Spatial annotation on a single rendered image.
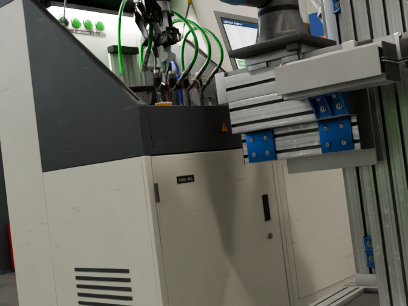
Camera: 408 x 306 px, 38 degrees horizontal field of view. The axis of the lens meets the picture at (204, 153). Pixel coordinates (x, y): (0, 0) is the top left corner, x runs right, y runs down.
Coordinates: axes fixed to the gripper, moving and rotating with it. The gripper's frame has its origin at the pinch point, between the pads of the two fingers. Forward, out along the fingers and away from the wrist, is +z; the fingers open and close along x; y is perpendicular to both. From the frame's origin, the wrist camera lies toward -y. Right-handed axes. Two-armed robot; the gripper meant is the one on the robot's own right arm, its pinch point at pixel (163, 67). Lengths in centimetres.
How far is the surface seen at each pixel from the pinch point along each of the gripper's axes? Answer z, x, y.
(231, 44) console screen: -15, 53, -7
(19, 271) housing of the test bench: 72, -35, -61
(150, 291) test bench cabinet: 77, -35, 17
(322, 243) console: 78, 61, 22
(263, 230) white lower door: 67, 21, 22
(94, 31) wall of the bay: -21.8, -5.1, -32.4
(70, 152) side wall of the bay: 28.8, -34.9, -16.7
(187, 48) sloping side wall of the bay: -12.9, 31.1, -14.4
